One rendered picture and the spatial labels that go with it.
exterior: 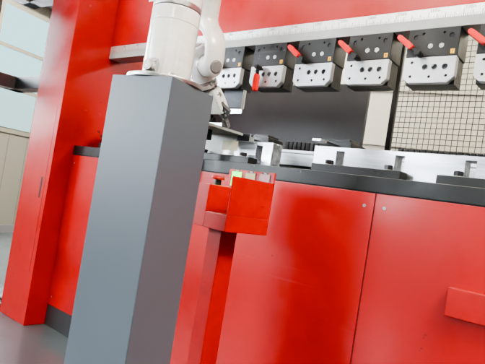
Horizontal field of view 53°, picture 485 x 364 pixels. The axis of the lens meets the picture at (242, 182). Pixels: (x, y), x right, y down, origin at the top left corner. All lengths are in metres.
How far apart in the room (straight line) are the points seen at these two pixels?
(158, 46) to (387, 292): 0.87
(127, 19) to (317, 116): 1.06
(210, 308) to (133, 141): 0.54
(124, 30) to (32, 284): 1.30
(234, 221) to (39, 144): 1.47
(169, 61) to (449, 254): 0.84
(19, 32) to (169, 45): 4.36
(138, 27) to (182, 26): 1.29
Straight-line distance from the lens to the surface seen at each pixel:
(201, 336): 1.43
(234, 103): 1.95
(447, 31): 1.58
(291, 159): 2.02
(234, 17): 2.05
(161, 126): 1.10
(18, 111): 5.46
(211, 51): 1.72
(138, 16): 2.52
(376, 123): 4.18
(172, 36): 1.20
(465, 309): 1.32
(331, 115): 2.28
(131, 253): 1.12
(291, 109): 2.41
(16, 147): 5.50
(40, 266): 2.51
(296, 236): 1.53
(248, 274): 1.63
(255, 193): 1.34
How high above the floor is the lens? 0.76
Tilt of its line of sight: 2 degrees up
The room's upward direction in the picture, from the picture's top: 9 degrees clockwise
